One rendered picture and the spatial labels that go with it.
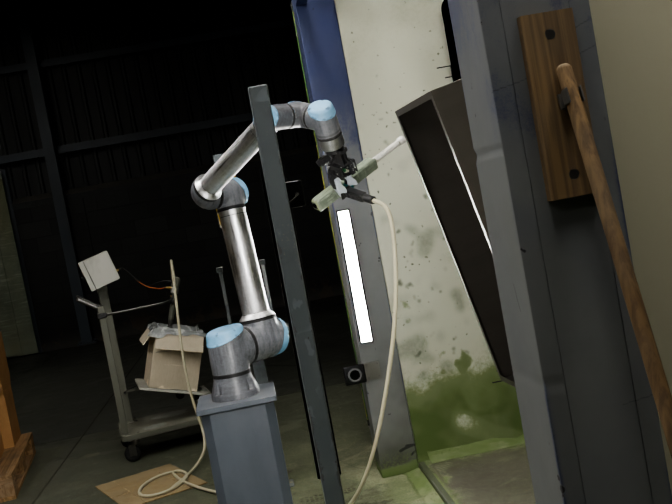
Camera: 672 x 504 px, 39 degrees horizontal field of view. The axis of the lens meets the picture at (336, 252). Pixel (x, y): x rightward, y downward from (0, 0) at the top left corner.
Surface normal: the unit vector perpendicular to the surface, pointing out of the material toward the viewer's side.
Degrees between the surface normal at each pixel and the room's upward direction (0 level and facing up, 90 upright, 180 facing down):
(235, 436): 90
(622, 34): 90
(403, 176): 90
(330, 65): 90
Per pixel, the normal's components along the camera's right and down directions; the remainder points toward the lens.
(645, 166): 0.10, 0.04
